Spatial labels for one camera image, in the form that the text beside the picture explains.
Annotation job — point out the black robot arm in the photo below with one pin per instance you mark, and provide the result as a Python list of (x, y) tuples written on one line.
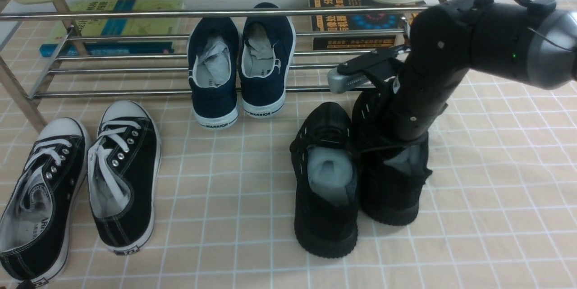
[(533, 45)]

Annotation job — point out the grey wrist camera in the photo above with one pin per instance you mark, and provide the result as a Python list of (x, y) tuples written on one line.
[(379, 67)]

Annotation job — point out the black canvas sneaker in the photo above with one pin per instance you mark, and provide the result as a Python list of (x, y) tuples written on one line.
[(123, 164), (35, 226)]

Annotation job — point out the silver metal shoe rack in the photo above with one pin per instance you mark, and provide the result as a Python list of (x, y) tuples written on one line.
[(28, 102)]

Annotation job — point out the navy canvas shoe right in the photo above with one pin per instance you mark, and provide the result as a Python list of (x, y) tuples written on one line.
[(268, 51)]

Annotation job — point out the black knit shoe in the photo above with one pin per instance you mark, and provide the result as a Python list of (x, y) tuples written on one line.
[(392, 173), (326, 198)]

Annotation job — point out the green and blue book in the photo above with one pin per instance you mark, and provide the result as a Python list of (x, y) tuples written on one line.
[(114, 27)]

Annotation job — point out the navy canvas shoe left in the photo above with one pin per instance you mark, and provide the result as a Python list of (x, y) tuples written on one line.
[(212, 53)]

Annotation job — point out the black canvas sneaker right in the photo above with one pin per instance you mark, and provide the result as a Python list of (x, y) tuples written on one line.
[(123, 164)]

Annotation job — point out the black canvas sneaker left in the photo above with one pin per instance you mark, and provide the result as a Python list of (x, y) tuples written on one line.
[(35, 226)]

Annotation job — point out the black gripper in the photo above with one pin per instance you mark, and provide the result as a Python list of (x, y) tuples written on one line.
[(421, 97)]

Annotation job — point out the navy canvas shoe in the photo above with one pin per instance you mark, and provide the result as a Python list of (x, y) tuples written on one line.
[(212, 53), (268, 51)]

